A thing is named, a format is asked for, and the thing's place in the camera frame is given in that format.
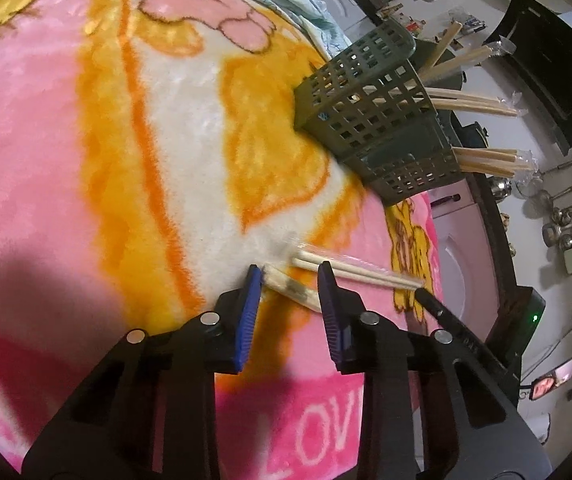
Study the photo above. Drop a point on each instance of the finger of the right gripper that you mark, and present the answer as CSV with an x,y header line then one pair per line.
x,y
466,339

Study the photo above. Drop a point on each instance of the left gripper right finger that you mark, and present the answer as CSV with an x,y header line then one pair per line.
x,y
429,410

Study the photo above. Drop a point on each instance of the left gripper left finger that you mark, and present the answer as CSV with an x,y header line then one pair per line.
x,y
147,409

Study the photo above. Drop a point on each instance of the wooden chopsticks pair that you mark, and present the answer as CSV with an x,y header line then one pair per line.
x,y
434,70
498,163
461,101
311,261
290,288

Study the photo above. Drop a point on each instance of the hanging steel ladle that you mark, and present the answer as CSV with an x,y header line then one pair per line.
x,y
545,200

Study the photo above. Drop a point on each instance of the steel canister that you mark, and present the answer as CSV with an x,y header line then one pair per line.
x,y
500,188

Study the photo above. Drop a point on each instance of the dark green utensil basket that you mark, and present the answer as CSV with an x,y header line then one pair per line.
x,y
368,108

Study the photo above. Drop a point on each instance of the pink cartoon blanket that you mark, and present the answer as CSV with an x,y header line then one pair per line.
x,y
147,158

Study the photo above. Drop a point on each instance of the black range hood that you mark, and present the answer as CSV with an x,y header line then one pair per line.
x,y
543,59

